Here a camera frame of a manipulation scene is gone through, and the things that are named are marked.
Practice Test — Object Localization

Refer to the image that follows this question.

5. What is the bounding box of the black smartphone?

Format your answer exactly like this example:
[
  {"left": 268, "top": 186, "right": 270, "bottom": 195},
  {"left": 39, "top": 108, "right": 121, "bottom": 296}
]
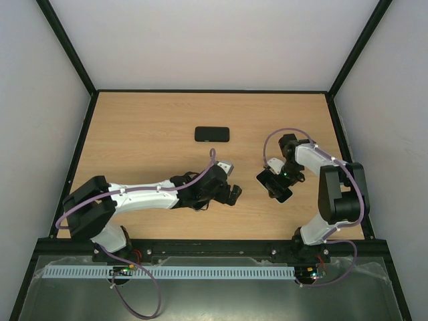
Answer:
[{"left": 256, "top": 169, "right": 293, "bottom": 203}]

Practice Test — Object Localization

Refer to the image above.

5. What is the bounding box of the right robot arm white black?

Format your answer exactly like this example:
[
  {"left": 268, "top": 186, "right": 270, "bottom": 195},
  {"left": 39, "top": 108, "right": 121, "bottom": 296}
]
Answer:
[{"left": 262, "top": 134, "right": 370, "bottom": 262}]

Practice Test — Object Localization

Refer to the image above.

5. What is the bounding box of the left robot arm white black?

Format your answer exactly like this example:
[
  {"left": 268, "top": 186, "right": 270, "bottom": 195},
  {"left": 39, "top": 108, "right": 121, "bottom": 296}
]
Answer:
[{"left": 62, "top": 162, "right": 242, "bottom": 253}]

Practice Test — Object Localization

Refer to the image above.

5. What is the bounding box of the black phone case on table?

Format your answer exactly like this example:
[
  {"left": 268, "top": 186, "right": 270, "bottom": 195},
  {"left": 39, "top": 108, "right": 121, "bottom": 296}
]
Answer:
[{"left": 194, "top": 126, "right": 230, "bottom": 142}]

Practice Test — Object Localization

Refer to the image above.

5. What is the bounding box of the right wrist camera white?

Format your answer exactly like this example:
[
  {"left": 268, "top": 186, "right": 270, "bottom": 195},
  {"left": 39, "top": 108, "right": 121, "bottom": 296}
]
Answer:
[{"left": 266, "top": 158, "right": 284, "bottom": 175}]

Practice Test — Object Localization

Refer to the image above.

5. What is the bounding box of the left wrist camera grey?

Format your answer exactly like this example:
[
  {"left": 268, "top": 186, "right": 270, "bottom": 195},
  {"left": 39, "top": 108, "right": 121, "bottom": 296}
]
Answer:
[{"left": 216, "top": 161, "right": 234, "bottom": 176}]

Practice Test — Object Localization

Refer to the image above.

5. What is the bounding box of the black mounting rail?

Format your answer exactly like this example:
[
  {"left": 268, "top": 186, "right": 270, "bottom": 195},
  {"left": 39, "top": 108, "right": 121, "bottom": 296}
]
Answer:
[{"left": 114, "top": 239, "right": 330, "bottom": 265}]

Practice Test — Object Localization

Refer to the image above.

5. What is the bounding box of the light blue slotted cable duct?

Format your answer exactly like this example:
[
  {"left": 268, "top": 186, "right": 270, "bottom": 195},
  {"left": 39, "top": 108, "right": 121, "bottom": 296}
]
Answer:
[{"left": 41, "top": 265, "right": 295, "bottom": 280}]

